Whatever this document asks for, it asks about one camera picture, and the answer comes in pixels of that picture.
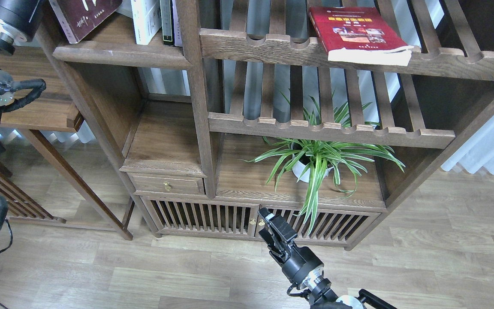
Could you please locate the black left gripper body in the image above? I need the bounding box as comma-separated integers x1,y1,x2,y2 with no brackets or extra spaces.
0,0,44,42

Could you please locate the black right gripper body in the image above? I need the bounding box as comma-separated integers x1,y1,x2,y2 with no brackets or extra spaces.
259,216,324,297

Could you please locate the dark brown book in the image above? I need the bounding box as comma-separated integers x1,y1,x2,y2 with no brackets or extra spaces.
49,0,122,44

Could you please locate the red book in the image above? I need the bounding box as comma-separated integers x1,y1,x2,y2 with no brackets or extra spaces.
308,6,413,66

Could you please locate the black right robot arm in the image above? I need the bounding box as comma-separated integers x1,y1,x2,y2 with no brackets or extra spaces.
259,208,394,309

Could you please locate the white plant pot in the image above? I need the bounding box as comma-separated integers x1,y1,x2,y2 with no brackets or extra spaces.
289,144,334,183

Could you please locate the green spider plant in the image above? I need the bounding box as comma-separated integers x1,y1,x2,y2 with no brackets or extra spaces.
242,91,405,236

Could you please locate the wooden side table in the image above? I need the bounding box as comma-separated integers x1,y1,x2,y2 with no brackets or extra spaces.
0,46,135,240

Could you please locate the dark wooden bookshelf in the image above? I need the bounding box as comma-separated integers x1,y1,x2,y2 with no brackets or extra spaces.
36,0,494,250

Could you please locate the white upright book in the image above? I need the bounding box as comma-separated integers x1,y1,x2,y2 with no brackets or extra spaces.
130,0,162,45

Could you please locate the dark green upright book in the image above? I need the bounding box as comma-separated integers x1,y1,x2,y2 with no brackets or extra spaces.
160,0,174,46

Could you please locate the wooden slatted bench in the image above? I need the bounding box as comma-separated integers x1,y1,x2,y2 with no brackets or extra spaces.
0,162,66,226

